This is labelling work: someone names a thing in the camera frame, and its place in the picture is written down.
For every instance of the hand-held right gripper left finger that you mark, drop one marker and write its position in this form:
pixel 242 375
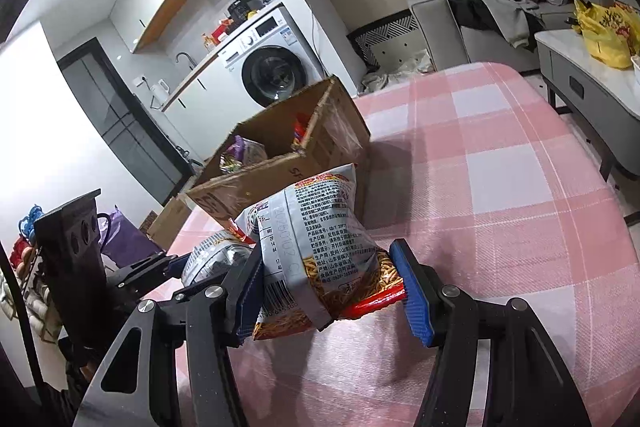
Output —
pixel 247 302

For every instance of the black white patterned mat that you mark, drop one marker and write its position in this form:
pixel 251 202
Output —
pixel 385 34

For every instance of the white washing machine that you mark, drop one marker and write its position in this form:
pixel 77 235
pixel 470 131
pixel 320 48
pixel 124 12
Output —
pixel 272 77

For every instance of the grey white coffee table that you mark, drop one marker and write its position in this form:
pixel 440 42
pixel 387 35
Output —
pixel 575 77

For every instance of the red box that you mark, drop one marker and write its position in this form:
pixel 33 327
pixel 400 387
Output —
pixel 222 32

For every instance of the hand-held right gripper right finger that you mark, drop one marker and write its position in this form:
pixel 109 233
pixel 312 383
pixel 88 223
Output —
pixel 412 292

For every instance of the grey sofa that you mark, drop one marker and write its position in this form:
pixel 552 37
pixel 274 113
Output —
pixel 435 22

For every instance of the crumpled beige floor cloth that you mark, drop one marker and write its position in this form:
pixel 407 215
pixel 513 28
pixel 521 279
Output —
pixel 395 72

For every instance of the small cardboard box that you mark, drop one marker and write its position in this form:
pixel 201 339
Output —
pixel 167 222

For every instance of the pink checked tablecloth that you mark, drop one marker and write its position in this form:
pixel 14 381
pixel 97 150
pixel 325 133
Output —
pixel 500 207

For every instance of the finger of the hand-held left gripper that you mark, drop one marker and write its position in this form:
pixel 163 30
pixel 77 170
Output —
pixel 155 268

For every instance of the yellow plastic bag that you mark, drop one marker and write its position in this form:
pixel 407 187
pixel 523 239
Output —
pixel 605 32

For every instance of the black garment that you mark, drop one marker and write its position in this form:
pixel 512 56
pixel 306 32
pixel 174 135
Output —
pixel 470 7

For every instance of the purple snack packet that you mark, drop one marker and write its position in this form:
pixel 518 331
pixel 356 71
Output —
pixel 242 154

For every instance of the white electric kettle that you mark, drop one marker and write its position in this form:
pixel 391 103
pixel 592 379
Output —
pixel 159 93

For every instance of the shoe rack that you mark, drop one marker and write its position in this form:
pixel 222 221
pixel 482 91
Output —
pixel 35 302

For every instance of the curved kitchen faucet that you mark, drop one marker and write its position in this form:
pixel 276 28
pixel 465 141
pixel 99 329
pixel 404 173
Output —
pixel 191 61

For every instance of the black pressure cooker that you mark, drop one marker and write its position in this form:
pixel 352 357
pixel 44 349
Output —
pixel 245 7

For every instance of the orange red snack packet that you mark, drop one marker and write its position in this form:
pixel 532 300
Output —
pixel 300 129

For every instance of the white kitchen counter cabinet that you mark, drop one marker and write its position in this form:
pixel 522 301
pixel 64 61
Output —
pixel 200 107

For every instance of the silver noodle snack packet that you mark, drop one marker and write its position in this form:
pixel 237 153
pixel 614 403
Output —
pixel 310 247
pixel 215 257

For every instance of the purple bag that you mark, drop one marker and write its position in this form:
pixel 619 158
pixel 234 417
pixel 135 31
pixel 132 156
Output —
pixel 130 242

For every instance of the dark grey refrigerator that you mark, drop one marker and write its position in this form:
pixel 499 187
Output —
pixel 115 117

